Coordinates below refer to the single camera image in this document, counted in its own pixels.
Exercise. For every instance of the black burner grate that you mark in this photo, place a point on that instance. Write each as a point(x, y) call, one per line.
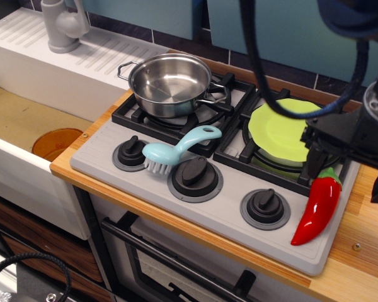
point(172, 130)
point(238, 151)

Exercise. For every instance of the black stove knob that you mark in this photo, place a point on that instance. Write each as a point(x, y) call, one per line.
point(128, 155)
point(265, 209)
point(195, 180)

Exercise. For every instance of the black left stove knob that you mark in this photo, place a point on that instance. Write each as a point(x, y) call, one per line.
point(128, 155)

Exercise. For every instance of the black right stove knob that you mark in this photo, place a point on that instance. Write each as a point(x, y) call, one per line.
point(265, 209)

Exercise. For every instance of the grey toy faucet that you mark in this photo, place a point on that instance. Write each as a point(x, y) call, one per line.
point(64, 28)

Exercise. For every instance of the wooden drawer front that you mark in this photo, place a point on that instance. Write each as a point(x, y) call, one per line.
point(21, 231)

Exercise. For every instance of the orange sink drain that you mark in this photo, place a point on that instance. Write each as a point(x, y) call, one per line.
point(50, 145)

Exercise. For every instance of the black middle stove knob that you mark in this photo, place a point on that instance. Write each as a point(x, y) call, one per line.
point(195, 180)

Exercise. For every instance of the black oven door handle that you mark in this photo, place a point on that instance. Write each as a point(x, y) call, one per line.
point(121, 231)

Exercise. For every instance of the stainless steel pot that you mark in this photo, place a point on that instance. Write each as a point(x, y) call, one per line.
point(173, 85)

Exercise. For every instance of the grey toy stove top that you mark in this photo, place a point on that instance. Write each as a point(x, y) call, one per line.
point(225, 183)

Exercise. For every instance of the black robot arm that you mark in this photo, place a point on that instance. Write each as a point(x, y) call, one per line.
point(357, 20)

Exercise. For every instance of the black right burner grate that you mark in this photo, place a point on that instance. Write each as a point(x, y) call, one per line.
point(238, 151)

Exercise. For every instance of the light blue dish brush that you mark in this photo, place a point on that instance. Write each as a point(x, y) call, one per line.
point(160, 158)

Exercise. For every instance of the white toy sink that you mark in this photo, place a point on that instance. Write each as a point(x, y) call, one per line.
point(42, 91)

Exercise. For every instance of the light green plate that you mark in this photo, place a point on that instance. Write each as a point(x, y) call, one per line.
point(278, 137)

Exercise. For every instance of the red chili pepper toy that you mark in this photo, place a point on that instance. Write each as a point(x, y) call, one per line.
point(323, 200)

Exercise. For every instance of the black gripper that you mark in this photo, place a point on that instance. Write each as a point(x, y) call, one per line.
point(353, 135)

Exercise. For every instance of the black left burner grate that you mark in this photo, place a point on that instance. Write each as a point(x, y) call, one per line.
point(172, 130)

